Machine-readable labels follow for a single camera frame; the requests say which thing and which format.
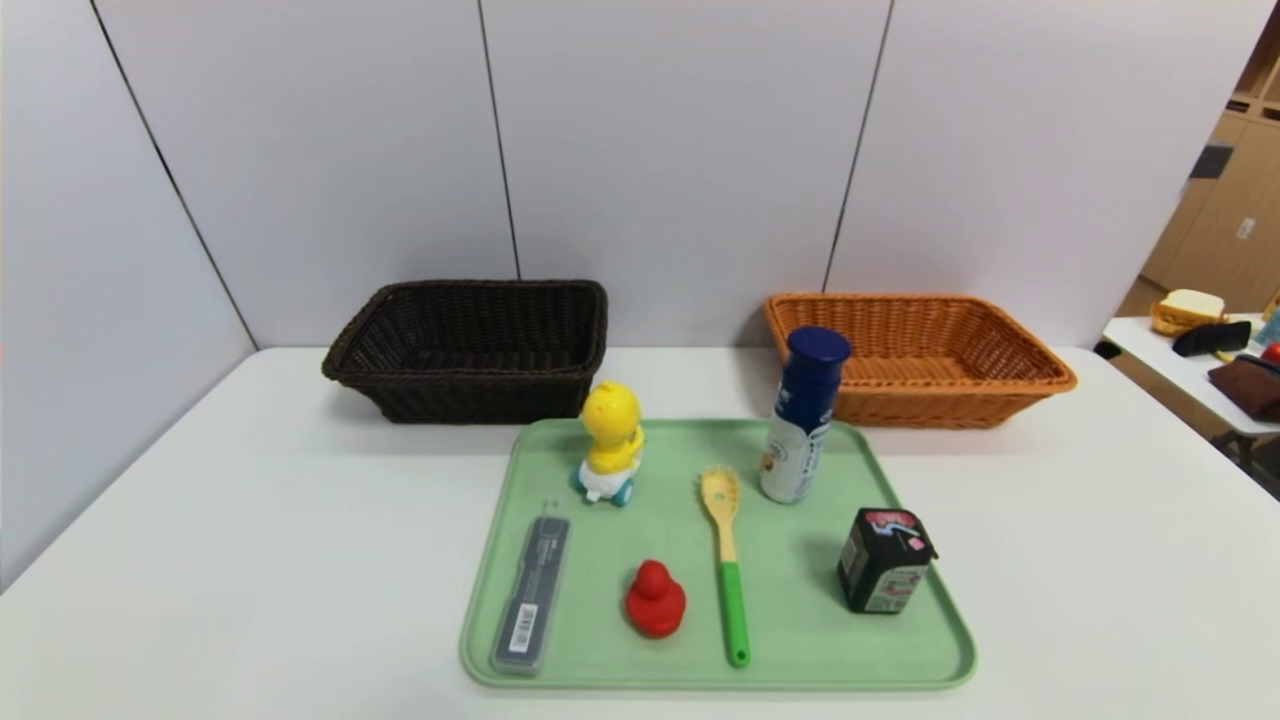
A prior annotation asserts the yellow duck toy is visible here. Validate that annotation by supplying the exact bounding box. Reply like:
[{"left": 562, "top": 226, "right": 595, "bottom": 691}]
[{"left": 573, "top": 380, "right": 646, "bottom": 508}]

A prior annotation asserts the blue and white drink bottle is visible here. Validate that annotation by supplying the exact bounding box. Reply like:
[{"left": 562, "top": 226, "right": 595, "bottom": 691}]
[{"left": 759, "top": 326, "right": 853, "bottom": 505}]

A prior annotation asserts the red rubber duck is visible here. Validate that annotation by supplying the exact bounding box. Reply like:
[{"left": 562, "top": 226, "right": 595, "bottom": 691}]
[{"left": 625, "top": 559, "right": 688, "bottom": 640}]

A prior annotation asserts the black drink carton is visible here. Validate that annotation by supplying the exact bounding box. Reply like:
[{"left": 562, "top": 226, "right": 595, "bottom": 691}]
[{"left": 837, "top": 507, "right": 939, "bottom": 615}]

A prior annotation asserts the dark brown wicker basket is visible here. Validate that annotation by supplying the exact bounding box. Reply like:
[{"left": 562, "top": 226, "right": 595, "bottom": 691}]
[{"left": 321, "top": 279, "right": 609, "bottom": 425}]

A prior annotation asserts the orange wicker basket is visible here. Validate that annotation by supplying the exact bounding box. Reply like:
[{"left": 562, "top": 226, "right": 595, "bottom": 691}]
[{"left": 764, "top": 292, "right": 1079, "bottom": 430}]

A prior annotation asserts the light green plastic tray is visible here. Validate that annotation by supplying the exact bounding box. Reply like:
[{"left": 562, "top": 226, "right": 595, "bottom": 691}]
[{"left": 459, "top": 417, "right": 978, "bottom": 692}]

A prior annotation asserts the white side table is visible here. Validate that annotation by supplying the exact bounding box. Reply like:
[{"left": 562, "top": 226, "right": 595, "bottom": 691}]
[{"left": 1103, "top": 313, "right": 1280, "bottom": 437}]

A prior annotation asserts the bread slice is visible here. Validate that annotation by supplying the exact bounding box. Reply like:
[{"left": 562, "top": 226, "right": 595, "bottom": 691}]
[{"left": 1150, "top": 289, "right": 1227, "bottom": 337}]

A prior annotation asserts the black pouch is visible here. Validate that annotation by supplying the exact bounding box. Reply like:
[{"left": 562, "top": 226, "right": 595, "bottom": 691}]
[{"left": 1172, "top": 320, "right": 1253, "bottom": 358}]

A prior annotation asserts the wooden cabinet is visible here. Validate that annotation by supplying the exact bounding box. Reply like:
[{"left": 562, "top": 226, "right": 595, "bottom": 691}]
[{"left": 1115, "top": 10, "right": 1280, "bottom": 316}]

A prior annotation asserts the brown cloth pouch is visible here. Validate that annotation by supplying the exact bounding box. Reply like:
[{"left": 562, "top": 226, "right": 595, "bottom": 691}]
[{"left": 1207, "top": 357, "right": 1280, "bottom": 422}]

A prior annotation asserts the yellow pasta spoon green handle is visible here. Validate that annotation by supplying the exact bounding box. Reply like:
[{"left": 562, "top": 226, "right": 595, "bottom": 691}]
[{"left": 699, "top": 465, "right": 751, "bottom": 670}]

